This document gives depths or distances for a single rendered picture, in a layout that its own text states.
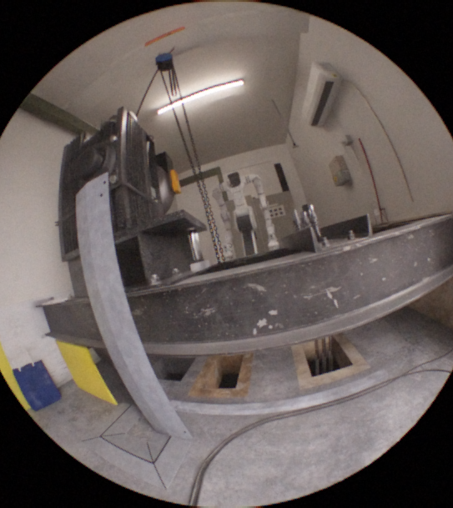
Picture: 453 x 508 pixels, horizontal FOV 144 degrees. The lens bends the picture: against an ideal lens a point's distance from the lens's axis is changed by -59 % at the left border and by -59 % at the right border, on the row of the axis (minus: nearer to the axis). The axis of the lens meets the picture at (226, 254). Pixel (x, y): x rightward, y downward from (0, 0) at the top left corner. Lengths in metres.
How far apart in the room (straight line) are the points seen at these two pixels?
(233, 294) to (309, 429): 0.63
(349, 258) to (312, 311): 0.20
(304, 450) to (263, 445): 0.16
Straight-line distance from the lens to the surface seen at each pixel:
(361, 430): 0.83
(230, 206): 3.73
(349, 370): 1.05
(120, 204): 0.78
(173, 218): 0.64
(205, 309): 0.61
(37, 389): 1.57
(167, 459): 0.87
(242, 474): 0.77
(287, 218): 3.66
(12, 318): 1.65
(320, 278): 0.58
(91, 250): 0.62
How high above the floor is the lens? 0.72
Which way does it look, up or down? level
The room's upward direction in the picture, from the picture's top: 13 degrees counter-clockwise
